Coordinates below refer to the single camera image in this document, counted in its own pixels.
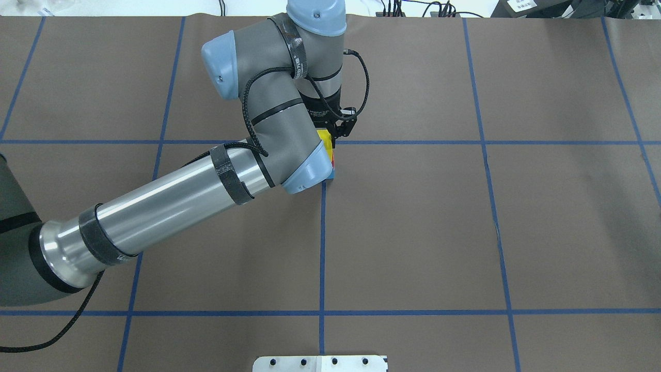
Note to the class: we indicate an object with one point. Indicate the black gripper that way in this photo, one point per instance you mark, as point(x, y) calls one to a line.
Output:
point(324, 102)

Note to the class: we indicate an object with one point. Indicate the yellow foam cube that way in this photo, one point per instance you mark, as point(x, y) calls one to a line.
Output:
point(327, 139)

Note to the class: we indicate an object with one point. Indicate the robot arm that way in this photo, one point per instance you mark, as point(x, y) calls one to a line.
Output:
point(287, 73)

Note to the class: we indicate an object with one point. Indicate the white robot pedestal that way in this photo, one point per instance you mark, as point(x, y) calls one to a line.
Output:
point(321, 363)

